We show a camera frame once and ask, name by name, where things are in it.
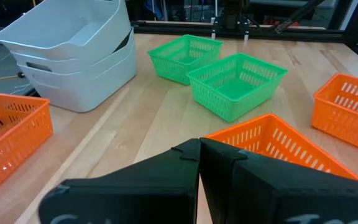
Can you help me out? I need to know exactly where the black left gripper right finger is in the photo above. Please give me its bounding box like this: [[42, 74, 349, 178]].
[[199, 137, 358, 224]]

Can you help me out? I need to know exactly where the orange plastic basket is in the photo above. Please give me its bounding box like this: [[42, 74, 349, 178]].
[[203, 113, 358, 182], [0, 92, 54, 203], [311, 73, 358, 156]]

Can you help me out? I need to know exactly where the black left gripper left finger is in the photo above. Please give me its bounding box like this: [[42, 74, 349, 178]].
[[38, 138, 201, 224]]

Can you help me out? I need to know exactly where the grey plastic bin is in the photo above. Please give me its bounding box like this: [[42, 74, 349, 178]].
[[0, 0, 133, 62], [17, 42, 138, 113], [10, 27, 135, 75]]

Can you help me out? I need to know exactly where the green plastic basket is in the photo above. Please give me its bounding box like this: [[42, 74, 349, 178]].
[[186, 52, 288, 123], [147, 34, 224, 86]]

